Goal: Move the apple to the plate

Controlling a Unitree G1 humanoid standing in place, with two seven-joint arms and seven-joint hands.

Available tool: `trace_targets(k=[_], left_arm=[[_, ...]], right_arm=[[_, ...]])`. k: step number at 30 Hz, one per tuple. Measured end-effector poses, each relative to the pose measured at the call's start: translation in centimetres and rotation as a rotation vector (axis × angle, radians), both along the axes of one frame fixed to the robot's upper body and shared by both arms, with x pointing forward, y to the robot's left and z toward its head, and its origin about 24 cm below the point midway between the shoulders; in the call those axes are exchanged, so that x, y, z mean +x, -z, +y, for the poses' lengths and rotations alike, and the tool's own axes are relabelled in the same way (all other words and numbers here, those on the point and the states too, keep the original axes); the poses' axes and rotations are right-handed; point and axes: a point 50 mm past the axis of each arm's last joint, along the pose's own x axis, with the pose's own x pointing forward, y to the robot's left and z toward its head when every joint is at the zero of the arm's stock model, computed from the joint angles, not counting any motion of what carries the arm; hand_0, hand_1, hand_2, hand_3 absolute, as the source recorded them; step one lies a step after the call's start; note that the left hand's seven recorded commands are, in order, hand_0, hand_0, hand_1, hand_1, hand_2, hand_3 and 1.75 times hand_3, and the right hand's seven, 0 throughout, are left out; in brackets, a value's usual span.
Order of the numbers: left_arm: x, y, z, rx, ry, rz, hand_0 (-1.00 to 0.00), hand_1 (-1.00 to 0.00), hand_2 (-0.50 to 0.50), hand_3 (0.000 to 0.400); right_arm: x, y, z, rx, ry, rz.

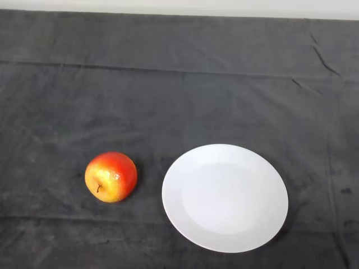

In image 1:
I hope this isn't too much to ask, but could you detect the red and yellow apple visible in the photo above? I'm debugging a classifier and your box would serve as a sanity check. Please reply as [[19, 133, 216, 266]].
[[84, 151, 139, 203]]

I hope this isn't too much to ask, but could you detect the round white plate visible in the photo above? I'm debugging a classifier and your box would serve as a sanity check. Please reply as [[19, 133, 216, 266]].
[[161, 143, 289, 254]]

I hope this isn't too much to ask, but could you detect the black cloth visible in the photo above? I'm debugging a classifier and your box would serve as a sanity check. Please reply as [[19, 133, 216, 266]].
[[0, 8, 359, 269]]

